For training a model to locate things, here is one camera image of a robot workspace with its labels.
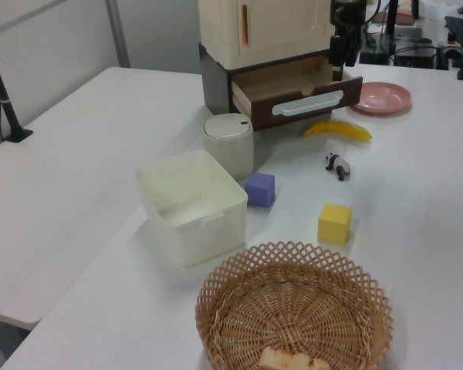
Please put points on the black camera stand pole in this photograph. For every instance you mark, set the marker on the black camera stand pole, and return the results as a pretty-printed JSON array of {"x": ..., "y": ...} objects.
[{"x": 4, "y": 104}]

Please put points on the small cream lidded bin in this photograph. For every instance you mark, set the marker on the small cream lidded bin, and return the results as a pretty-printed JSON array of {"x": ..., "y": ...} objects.
[{"x": 229, "y": 152}]

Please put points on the yellow toy banana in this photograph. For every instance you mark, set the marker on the yellow toy banana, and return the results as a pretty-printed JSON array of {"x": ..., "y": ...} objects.
[{"x": 339, "y": 128}]

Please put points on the yellow foam cube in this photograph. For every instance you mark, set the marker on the yellow foam cube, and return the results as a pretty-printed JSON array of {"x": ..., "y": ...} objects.
[{"x": 333, "y": 225}]

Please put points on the pink plastic plate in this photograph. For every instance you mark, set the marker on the pink plastic plate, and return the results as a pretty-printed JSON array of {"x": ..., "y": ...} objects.
[{"x": 382, "y": 98}]

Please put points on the small panda toy figure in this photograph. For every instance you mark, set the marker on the small panda toy figure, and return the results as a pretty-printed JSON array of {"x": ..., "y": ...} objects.
[{"x": 338, "y": 165}]

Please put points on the woven wicker basket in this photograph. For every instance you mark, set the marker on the woven wicker basket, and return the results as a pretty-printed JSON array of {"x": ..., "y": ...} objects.
[{"x": 293, "y": 308}]

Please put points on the cream plastic storage box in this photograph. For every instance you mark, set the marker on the cream plastic storage box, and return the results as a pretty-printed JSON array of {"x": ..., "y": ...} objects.
[{"x": 200, "y": 239}]

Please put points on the cream toy fridge cabinet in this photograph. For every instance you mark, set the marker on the cream toy fridge cabinet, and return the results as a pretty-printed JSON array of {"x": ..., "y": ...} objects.
[{"x": 278, "y": 27}]

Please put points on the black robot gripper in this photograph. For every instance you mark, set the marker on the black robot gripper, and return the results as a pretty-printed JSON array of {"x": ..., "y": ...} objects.
[{"x": 347, "y": 15}]

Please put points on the purple foam cube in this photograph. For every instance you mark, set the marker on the purple foam cube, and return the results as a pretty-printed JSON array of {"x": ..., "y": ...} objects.
[{"x": 259, "y": 189}]

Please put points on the toasted bread piece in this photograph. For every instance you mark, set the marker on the toasted bread piece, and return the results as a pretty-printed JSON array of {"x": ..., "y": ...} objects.
[{"x": 285, "y": 360}]

